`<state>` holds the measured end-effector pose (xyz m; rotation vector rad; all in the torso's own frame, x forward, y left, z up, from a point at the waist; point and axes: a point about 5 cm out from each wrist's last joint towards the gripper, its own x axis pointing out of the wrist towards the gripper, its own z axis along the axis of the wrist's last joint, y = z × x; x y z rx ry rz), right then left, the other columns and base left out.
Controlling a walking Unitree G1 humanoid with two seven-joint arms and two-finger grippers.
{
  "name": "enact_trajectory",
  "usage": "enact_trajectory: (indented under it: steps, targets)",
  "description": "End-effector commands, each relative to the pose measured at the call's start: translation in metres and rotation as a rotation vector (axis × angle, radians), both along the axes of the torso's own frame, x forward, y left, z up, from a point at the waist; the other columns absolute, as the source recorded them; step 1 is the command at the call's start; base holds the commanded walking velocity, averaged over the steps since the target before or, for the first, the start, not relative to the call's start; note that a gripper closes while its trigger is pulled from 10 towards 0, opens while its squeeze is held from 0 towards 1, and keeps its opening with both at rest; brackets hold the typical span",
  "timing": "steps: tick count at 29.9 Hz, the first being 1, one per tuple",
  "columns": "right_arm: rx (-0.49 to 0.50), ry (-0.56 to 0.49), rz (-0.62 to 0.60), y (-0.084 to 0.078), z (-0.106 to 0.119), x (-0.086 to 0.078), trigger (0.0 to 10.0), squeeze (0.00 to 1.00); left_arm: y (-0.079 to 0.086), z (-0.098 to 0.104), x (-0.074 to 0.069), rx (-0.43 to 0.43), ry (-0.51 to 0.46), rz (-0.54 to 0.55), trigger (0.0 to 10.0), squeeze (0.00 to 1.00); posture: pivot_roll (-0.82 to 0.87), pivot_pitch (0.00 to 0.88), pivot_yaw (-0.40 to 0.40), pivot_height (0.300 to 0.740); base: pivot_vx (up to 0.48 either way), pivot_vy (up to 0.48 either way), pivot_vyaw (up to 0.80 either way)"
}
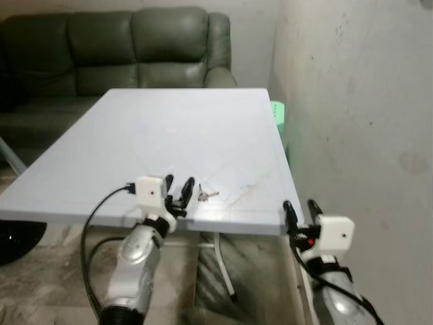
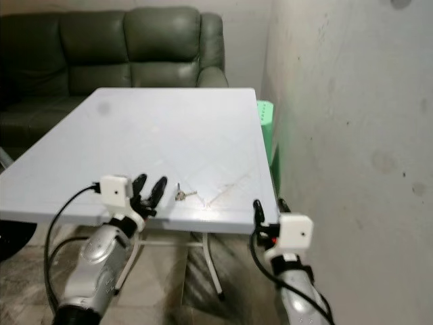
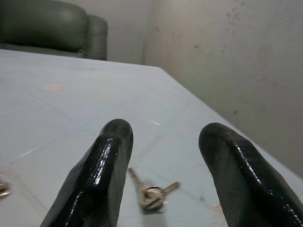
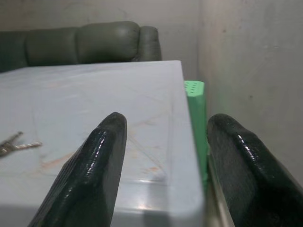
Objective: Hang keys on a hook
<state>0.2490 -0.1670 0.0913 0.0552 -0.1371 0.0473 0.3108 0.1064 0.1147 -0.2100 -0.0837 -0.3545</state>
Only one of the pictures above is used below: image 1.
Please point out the grey metal bar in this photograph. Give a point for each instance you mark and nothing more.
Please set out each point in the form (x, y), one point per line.
(12, 154)

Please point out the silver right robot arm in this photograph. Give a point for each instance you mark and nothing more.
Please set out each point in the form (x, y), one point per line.
(338, 291)

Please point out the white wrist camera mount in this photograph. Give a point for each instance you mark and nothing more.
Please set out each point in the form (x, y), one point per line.
(150, 189)
(336, 233)

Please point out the black round object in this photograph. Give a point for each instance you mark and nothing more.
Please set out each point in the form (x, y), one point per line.
(17, 242)

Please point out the green plastic chair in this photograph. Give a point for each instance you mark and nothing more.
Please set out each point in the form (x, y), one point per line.
(278, 115)

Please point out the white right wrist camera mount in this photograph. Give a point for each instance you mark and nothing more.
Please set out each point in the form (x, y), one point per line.
(336, 233)

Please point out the white folding table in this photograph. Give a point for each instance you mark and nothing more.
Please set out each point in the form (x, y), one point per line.
(176, 135)

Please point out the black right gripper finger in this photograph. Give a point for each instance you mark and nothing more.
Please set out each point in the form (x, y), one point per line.
(291, 215)
(315, 208)

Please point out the silver keys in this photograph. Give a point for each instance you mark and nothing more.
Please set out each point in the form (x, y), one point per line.
(203, 196)

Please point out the dark green leather sofa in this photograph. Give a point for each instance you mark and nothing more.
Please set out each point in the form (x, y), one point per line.
(101, 40)

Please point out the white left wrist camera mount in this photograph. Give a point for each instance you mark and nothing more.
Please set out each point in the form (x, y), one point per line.
(150, 189)

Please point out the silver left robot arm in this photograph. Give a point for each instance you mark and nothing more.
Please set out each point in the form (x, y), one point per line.
(135, 261)

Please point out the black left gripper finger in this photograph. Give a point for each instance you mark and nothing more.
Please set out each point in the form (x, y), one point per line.
(170, 185)
(187, 189)

